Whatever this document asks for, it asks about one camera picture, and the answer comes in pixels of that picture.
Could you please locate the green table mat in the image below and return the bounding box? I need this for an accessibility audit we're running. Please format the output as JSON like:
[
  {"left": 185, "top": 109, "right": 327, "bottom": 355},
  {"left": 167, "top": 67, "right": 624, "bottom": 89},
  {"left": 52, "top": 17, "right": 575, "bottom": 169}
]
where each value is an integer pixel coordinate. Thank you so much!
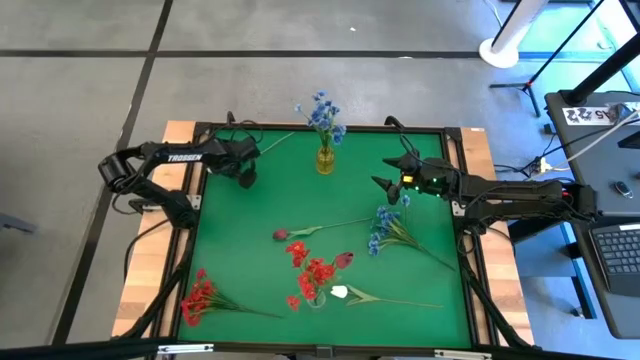
[{"left": 177, "top": 128, "right": 474, "bottom": 350}]

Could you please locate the dark grey keyboard desk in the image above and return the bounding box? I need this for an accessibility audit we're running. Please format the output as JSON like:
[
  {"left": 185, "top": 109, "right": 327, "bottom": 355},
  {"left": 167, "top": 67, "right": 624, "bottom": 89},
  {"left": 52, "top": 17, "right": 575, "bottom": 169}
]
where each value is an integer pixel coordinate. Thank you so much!
[{"left": 569, "top": 214, "right": 640, "bottom": 341}]

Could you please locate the black tripod stand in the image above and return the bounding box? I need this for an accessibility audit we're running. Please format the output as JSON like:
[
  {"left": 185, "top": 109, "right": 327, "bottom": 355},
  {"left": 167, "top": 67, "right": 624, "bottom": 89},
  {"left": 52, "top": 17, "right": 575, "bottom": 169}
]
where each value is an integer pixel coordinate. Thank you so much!
[{"left": 488, "top": 0, "right": 607, "bottom": 119}]

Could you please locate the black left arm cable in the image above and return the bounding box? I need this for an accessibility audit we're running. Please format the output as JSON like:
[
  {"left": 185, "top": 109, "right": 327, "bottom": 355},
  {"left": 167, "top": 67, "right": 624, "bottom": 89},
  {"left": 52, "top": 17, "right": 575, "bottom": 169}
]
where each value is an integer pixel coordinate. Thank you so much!
[{"left": 207, "top": 118, "right": 261, "bottom": 146}]

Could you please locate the black slanted post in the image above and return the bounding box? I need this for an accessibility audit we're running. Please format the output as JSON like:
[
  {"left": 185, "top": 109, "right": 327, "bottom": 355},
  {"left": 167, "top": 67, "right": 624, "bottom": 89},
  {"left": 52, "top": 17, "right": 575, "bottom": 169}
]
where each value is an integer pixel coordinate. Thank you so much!
[{"left": 563, "top": 32, "right": 640, "bottom": 107}]

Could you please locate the clear glass vase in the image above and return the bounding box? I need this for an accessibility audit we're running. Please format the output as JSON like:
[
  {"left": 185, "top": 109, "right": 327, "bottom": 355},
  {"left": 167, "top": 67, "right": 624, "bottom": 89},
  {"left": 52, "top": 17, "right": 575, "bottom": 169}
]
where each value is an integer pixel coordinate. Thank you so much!
[{"left": 305, "top": 289, "right": 327, "bottom": 310}]

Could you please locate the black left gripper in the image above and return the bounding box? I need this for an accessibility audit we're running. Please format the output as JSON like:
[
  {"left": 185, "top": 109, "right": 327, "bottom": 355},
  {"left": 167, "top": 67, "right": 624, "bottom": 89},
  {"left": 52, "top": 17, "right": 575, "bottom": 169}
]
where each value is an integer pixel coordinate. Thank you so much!
[{"left": 209, "top": 138, "right": 263, "bottom": 191}]

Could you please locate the white pole with round base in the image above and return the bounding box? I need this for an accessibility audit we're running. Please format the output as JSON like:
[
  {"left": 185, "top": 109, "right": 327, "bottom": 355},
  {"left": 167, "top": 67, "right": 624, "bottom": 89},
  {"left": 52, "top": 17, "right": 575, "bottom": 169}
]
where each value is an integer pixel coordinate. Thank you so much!
[{"left": 478, "top": 0, "right": 550, "bottom": 70}]

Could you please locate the grey chair foot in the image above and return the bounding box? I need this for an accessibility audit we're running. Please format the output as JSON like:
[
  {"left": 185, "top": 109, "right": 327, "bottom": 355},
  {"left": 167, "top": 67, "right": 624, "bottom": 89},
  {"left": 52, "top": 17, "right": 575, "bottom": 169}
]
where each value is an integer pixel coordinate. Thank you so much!
[{"left": 0, "top": 212, "right": 39, "bottom": 235}]

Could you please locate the white cable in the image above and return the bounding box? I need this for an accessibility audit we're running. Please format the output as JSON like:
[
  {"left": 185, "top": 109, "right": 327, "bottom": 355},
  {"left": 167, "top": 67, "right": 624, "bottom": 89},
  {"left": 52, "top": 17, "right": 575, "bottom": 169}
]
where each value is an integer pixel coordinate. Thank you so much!
[{"left": 527, "top": 110, "right": 640, "bottom": 182}]

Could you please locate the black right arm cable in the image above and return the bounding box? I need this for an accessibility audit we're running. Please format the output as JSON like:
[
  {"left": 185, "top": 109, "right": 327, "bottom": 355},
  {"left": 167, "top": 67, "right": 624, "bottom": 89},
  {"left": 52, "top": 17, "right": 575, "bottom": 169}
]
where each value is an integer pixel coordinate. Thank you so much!
[{"left": 397, "top": 132, "right": 421, "bottom": 162}]

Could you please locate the blue desk leg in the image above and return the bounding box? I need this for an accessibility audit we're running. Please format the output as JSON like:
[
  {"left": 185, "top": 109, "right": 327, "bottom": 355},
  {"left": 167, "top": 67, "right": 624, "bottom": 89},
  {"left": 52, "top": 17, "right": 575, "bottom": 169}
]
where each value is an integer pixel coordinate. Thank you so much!
[{"left": 559, "top": 222, "right": 599, "bottom": 321}]

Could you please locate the red artificial flower bunch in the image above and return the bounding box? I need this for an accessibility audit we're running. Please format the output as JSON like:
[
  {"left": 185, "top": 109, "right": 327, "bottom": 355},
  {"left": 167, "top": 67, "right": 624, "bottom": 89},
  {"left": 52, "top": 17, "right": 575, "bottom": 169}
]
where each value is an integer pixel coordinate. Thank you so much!
[
  {"left": 284, "top": 240, "right": 337, "bottom": 312},
  {"left": 180, "top": 268, "right": 284, "bottom": 329}
]

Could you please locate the blue artificial flower bunch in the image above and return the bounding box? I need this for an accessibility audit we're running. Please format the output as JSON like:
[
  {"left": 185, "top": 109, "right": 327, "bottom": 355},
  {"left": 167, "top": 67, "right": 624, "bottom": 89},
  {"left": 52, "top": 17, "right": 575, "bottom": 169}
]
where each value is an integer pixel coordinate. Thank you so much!
[
  {"left": 293, "top": 89, "right": 348, "bottom": 151},
  {"left": 367, "top": 193, "right": 457, "bottom": 272}
]

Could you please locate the silver metal bracket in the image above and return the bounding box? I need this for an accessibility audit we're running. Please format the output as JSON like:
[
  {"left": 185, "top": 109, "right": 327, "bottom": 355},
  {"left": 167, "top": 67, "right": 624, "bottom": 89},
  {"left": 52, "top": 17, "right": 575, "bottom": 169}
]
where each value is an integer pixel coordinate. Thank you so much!
[
  {"left": 157, "top": 342, "right": 215, "bottom": 356},
  {"left": 433, "top": 349, "right": 494, "bottom": 360}
]

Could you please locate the black power cable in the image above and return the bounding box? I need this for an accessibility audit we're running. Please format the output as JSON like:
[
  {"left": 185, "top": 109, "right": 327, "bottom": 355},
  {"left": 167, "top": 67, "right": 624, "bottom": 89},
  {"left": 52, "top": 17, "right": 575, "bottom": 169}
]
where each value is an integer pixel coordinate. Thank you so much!
[{"left": 122, "top": 218, "right": 172, "bottom": 284}]

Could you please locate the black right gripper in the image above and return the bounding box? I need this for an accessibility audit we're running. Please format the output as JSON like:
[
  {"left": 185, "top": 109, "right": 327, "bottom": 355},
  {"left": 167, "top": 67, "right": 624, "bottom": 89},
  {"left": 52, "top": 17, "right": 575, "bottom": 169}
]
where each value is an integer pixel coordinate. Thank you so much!
[{"left": 370, "top": 155, "right": 458, "bottom": 207}]

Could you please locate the black keyboard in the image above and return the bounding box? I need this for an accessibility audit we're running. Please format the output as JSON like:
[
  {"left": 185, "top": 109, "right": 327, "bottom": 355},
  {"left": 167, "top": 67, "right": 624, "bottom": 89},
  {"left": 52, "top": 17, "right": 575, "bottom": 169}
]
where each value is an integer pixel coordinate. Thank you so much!
[{"left": 588, "top": 223, "right": 640, "bottom": 297}]

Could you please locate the white paper label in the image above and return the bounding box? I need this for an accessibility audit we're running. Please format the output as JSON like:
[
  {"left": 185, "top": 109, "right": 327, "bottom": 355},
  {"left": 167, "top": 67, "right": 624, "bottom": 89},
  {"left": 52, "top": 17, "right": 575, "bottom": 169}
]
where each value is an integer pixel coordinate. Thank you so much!
[{"left": 562, "top": 105, "right": 617, "bottom": 126}]

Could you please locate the yellow glass vase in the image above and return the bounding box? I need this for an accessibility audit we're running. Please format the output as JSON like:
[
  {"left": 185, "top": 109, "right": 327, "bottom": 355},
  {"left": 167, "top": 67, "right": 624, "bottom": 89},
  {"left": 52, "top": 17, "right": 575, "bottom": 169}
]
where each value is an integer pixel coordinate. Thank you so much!
[{"left": 315, "top": 145, "right": 336, "bottom": 176}]

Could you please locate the black aluminium crossbar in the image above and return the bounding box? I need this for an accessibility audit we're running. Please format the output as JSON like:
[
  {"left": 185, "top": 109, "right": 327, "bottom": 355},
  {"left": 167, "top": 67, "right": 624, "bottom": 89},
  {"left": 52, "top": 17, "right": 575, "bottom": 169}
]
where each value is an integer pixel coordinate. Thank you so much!
[{"left": 0, "top": 337, "right": 640, "bottom": 360}]

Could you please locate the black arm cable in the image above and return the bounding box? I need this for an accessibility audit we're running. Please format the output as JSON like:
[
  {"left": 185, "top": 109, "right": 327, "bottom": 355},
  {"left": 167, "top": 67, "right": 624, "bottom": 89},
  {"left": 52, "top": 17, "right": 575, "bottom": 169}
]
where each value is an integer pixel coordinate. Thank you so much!
[
  {"left": 397, "top": 132, "right": 421, "bottom": 162},
  {"left": 207, "top": 118, "right": 261, "bottom": 146}
]

